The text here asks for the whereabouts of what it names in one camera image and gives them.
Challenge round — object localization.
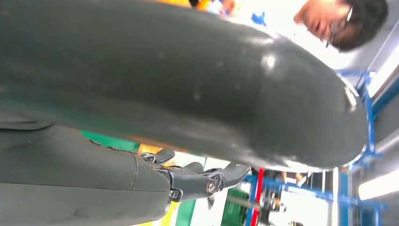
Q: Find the red metal pole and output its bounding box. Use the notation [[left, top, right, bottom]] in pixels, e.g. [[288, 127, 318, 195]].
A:
[[250, 168, 265, 226]]

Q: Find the person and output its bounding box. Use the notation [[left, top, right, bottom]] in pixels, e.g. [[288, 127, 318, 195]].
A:
[[218, 0, 390, 71]]

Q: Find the blue metal rack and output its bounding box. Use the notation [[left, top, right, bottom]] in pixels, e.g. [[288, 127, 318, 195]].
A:
[[243, 70, 389, 226]]

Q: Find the green plastic crate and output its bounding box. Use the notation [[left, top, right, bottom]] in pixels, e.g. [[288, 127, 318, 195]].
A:
[[220, 187, 250, 226]]

